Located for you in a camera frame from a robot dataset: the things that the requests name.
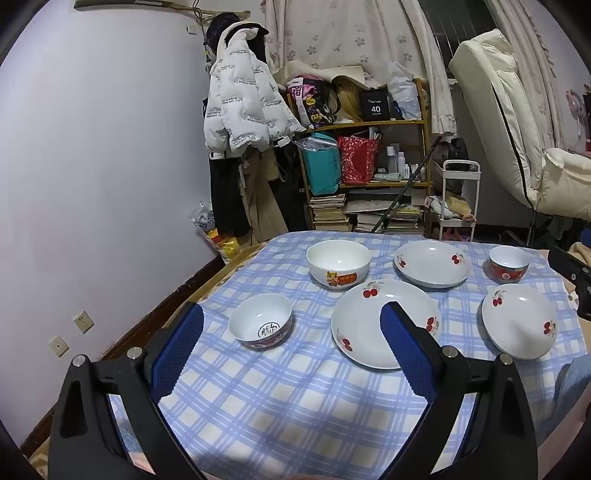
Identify black tripod stand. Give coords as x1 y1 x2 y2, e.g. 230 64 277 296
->
505 210 557 252

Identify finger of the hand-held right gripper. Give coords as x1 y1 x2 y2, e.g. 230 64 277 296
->
547 246 591 283

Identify small patterned white bowl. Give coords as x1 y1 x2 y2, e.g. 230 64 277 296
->
228 292 293 350

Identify stack of old books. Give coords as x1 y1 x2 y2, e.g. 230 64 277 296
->
308 193 352 232

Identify black hanging pants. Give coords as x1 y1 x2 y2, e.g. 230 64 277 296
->
209 151 252 237

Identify dark cap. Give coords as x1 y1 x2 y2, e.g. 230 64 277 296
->
203 12 270 52

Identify white puffer jacket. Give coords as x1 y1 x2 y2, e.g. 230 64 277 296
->
204 21 306 161

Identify pile of books and magazines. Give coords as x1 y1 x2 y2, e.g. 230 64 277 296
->
355 200 426 234

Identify large white bowl orange label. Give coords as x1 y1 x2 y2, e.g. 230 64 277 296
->
306 240 372 288

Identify white trolley cart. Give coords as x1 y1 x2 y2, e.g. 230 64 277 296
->
438 159 482 244

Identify person's right leg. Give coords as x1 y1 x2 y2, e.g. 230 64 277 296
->
553 362 591 422

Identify yellow wooden shelf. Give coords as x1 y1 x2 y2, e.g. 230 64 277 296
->
295 78 435 234

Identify wooden table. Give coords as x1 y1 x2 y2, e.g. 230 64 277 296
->
98 241 269 361

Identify beige hanging garment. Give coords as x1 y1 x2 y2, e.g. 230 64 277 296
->
240 147 290 241

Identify white cherry print plate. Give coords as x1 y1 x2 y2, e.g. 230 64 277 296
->
481 283 560 361
393 240 472 289
331 280 442 370

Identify teal bag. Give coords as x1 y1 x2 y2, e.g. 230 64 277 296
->
301 133 343 196

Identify colourful patterned bag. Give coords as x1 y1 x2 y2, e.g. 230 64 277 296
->
286 75 341 130

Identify floral white curtain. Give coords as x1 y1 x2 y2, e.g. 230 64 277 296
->
485 0 571 118
262 0 459 136

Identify red bag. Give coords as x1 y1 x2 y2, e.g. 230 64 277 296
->
337 135 380 186

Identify clear plastic bag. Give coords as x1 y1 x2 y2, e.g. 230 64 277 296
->
387 61 424 121

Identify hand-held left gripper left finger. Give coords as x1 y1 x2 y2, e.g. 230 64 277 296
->
48 302 206 480

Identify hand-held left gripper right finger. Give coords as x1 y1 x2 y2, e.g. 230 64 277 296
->
369 300 539 480

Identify beige blanket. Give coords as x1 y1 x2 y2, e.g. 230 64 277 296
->
567 240 591 271

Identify wooden wall rack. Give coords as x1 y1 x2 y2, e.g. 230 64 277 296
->
73 0 186 16

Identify dark long pole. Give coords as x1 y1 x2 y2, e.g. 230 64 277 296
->
368 137 440 234

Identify small red bowl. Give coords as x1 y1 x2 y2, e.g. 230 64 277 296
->
488 246 530 284

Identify blue plaid tablecloth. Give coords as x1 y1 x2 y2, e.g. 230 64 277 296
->
107 230 583 480

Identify plastic bag with yellow contents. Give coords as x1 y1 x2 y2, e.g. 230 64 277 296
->
191 200 244 265

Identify group of small bottles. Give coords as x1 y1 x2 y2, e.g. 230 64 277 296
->
385 144 419 180

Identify black hanging garment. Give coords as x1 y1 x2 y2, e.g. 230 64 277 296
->
272 137 311 232

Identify yellow paper package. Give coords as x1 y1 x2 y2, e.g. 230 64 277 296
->
443 194 472 217

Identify black box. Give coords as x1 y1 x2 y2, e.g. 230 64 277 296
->
360 89 398 122

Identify cream recliner chair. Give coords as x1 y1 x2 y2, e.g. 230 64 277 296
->
449 28 591 217

